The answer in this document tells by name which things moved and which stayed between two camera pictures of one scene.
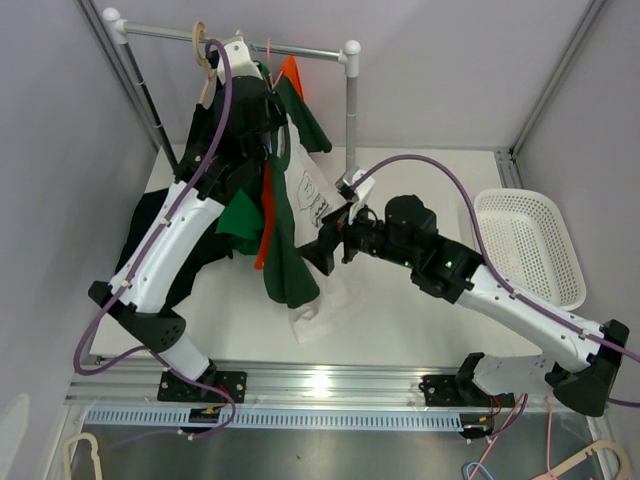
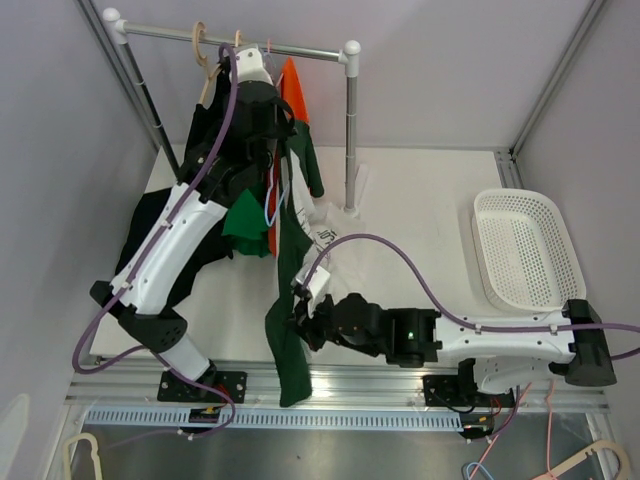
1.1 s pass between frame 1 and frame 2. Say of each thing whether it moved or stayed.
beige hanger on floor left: stayed
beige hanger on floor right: stayed
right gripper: moved
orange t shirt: moved
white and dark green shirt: moved
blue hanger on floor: stayed
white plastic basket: stayed
